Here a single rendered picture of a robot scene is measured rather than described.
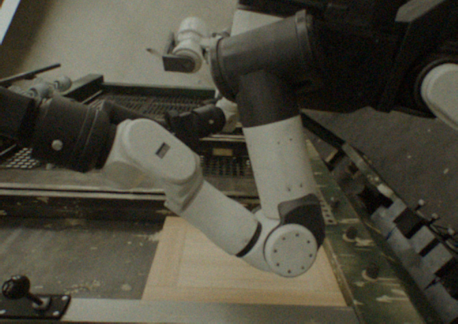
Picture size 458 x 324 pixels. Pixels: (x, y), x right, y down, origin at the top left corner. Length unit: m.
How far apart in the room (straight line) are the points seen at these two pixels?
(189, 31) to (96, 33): 5.52
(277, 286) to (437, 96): 0.50
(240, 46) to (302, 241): 0.29
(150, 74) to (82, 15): 2.02
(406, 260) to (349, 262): 0.16
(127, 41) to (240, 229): 5.71
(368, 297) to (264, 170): 0.37
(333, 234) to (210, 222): 0.47
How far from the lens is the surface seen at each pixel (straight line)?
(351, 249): 0.87
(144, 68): 4.66
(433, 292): 0.87
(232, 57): 0.49
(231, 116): 1.01
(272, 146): 0.49
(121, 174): 0.50
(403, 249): 0.95
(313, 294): 0.78
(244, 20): 0.62
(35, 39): 6.59
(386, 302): 0.77
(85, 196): 1.00
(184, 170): 0.46
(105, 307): 0.72
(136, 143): 0.45
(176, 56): 0.69
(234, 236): 0.51
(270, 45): 0.48
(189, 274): 0.79
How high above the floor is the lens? 1.39
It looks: 13 degrees down
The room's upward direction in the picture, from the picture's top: 59 degrees counter-clockwise
